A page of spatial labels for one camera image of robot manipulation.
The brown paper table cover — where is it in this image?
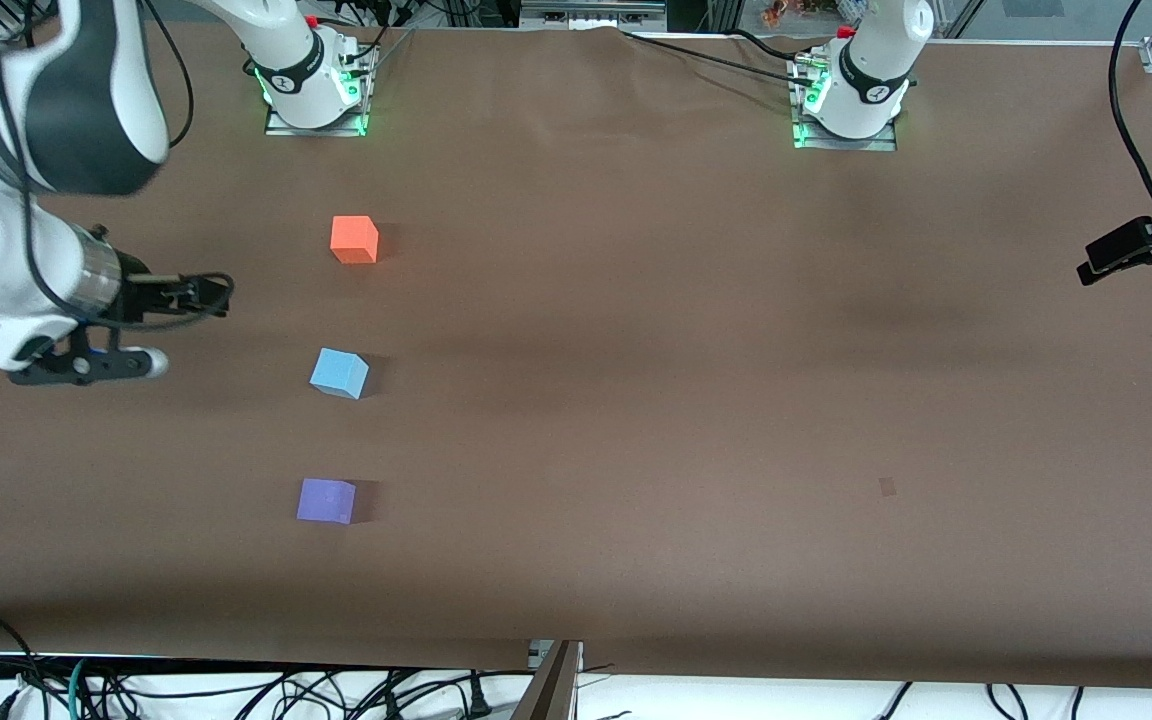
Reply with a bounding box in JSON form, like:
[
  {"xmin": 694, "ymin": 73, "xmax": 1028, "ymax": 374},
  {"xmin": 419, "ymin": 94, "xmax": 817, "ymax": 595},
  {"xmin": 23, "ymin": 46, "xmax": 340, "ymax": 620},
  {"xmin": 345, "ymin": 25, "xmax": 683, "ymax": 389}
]
[{"xmin": 0, "ymin": 18, "xmax": 1152, "ymax": 691}]

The long black base cable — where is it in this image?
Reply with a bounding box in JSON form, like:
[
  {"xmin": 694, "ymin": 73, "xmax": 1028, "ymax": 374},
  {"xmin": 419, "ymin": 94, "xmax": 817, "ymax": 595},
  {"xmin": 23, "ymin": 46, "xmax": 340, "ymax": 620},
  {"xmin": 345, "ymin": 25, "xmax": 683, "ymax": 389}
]
[{"xmin": 619, "ymin": 30, "xmax": 817, "ymax": 86}]

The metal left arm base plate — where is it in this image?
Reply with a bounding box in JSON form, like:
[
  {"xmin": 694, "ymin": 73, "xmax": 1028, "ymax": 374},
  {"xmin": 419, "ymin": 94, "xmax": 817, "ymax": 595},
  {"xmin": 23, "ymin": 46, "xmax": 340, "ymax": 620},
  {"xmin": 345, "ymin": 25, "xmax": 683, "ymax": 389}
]
[{"xmin": 791, "ymin": 55, "xmax": 900, "ymax": 153}]

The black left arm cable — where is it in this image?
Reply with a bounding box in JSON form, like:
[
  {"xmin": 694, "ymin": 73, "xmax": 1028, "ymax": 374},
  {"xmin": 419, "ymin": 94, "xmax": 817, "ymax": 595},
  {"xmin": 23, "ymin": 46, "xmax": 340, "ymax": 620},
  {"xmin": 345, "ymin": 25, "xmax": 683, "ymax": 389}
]
[{"xmin": 1109, "ymin": 0, "xmax": 1152, "ymax": 231}]

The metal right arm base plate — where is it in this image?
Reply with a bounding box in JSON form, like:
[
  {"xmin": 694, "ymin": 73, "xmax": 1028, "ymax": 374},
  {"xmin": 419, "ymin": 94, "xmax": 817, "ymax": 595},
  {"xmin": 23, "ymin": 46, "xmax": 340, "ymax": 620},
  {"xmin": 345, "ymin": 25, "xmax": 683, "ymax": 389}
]
[{"xmin": 264, "ymin": 45, "xmax": 370, "ymax": 138}]

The aluminium profile post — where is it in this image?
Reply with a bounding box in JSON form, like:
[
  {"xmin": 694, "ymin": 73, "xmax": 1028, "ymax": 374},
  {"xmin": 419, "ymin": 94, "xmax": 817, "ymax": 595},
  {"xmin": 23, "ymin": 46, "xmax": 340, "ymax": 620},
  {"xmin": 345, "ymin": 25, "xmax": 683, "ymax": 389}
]
[{"xmin": 511, "ymin": 640, "xmax": 583, "ymax": 720}]

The blue foam block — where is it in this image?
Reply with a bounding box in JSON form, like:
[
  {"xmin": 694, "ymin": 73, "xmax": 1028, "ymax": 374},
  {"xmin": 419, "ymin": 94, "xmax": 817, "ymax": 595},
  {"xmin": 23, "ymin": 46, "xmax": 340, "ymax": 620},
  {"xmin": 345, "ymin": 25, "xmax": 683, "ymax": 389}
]
[{"xmin": 309, "ymin": 347, "xmax": 371, "ymax": 401}]

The short black base cable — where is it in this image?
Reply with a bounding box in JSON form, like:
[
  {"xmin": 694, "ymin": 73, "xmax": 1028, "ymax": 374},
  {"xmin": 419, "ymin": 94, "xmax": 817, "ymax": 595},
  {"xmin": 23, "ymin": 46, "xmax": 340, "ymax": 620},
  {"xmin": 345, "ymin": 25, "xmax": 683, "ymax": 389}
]
[{"xmin": 366, "ymin": 28, "xmax": 418, "ymax": 77}]

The purple foam block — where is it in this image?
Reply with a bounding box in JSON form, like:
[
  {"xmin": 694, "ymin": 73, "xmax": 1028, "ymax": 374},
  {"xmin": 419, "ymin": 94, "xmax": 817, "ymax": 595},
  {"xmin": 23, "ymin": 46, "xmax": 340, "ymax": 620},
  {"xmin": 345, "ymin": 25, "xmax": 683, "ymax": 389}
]
[{"xmin": 296, "ymin": 477, "xmax": 358, "ymax": 526}]

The orange foam block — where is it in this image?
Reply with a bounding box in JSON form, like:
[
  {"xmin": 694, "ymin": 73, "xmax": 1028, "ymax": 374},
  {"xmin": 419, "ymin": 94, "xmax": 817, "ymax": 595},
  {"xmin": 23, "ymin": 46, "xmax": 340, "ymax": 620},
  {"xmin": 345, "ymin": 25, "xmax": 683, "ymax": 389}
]
[{"xmin": 330, "ymin": 215, "xmax": 380, "ymax": 265}]

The teal cable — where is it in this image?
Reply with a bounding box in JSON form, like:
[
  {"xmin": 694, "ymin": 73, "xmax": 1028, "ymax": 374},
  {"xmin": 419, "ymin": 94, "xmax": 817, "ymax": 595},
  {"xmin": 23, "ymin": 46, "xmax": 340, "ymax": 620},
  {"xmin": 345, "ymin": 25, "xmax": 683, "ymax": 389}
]
[{"xmin": 68, "ymin": 657, "xmax": 98, "ymax": 720}]

